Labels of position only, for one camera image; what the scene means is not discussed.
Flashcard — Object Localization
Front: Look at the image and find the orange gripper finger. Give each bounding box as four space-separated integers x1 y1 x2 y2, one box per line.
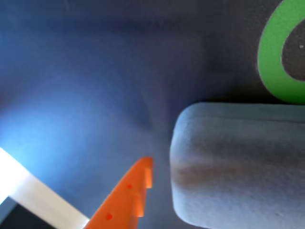
83 156 153 229

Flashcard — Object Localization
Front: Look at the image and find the grey square USB charger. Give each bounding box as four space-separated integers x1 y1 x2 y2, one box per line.
169 102 305 229

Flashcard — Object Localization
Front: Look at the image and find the dark mat with WOWROBO print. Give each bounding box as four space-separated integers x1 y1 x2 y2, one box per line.
0 0 305 229

